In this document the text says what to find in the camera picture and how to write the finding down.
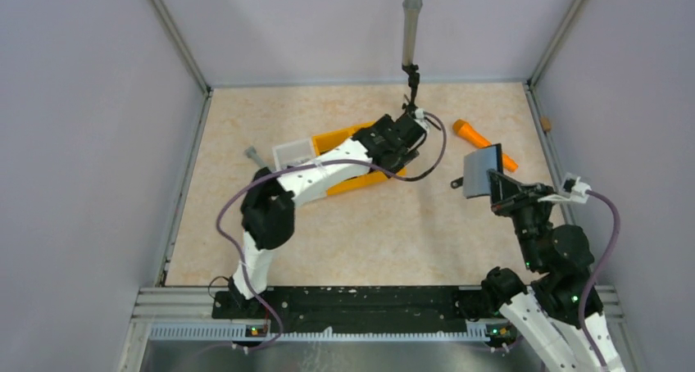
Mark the grey plastic bolt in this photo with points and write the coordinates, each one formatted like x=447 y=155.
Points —
x=251 y=153

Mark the orange toy microphone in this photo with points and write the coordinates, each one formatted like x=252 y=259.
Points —
x=463 y=129

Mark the black mini tripod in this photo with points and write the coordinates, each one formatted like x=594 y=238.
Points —
x=410 y=109

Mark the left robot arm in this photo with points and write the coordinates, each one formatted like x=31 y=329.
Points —
x=270 y=202

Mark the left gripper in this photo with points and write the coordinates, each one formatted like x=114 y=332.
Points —
x=405 y=156

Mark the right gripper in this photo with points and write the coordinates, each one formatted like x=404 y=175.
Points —
x=530 y=193

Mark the yellow bin with black cards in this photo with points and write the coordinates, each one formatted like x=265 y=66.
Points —
x=322 y=143

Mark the white plastic bin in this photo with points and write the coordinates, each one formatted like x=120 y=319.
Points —
x=294 y=153

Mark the black leather card holder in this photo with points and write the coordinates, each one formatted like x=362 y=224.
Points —
x=476 y=165

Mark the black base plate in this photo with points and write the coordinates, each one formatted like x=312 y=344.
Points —
x=365 y=310

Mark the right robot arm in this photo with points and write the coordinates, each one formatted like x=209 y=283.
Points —
x=560 y=314

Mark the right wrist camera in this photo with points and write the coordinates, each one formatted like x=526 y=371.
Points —
x=572 y=190

